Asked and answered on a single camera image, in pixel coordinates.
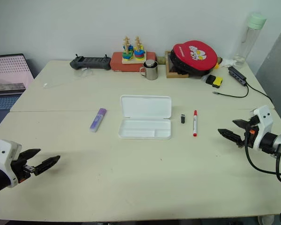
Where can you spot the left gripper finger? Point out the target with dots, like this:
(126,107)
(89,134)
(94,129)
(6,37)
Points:
(46,165)
(30,153)

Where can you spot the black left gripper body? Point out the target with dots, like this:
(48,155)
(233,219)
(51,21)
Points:
(21,170)

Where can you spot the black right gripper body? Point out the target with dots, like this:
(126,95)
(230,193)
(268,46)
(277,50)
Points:
(250,136)

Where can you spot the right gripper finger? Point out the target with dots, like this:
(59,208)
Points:
(231,136)
(242,124)

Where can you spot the red round cartoon case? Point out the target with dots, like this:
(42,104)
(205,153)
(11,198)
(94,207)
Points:
(194,58)

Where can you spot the white open pencil case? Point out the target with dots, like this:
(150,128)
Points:
(145,117)

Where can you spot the red whiteboard marker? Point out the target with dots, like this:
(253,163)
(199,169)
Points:
(195,123)

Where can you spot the yellow and black eraser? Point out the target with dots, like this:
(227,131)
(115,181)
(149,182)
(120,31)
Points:
(217,82)

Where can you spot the grey usb hub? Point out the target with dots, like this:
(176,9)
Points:
(237,75)

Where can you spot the small black usb stick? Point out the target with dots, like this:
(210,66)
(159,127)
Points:
(182,118)

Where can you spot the black block eraser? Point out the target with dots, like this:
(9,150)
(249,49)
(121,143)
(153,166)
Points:
(210,80)

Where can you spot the white crumpled cloth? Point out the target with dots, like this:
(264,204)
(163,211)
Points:
(227,62)

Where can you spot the purple highlighter pen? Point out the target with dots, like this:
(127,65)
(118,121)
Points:
(98,120)

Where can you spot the open laptop computer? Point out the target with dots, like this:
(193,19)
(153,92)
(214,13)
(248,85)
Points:
(7,77)

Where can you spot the clear bottle with green lid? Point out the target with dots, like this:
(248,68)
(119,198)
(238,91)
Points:
(247,42)

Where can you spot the wooden tray with black pieces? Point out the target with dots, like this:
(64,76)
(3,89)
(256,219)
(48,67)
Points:
(171,71)

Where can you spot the small clear plastic wrapper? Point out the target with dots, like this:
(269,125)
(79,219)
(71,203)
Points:
(84,72)

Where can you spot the stainless steel mug with lid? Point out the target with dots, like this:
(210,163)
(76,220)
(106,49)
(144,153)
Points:
(151,70)

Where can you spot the black handheld controller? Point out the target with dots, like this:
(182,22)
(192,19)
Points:
(91,63)

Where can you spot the red rectangular box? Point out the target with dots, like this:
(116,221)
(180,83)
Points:
(116,62)

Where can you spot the wooden colourful stacking toy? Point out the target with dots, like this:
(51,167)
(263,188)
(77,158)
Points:
(134,55)

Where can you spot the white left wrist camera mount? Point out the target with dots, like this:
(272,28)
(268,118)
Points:
(2,152)

